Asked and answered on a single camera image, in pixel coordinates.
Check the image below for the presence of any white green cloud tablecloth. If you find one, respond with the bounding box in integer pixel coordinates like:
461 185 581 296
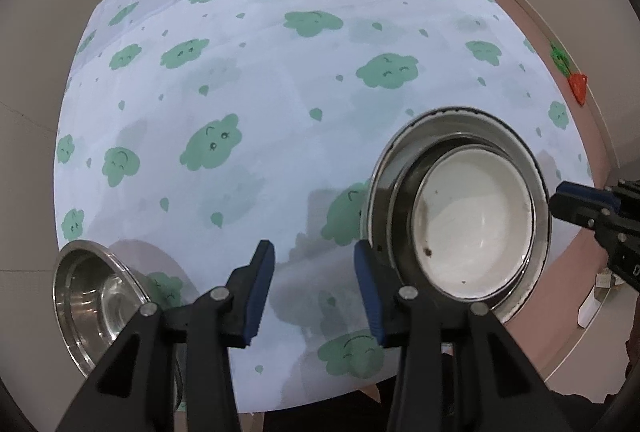
54 0 591 412

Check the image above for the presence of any medium steel bowl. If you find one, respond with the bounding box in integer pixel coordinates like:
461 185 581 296
390 138 549 313

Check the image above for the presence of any large steel mixing bowl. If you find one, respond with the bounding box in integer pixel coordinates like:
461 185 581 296
361 106 551 322

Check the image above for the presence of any orange green floor toy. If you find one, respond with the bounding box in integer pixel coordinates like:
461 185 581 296
550 42 588 106

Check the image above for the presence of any white enamel plate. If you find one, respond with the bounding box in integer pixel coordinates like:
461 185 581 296
410 145 535 301

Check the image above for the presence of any small steel bowl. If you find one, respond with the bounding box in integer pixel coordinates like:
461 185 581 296
52 240 152 377

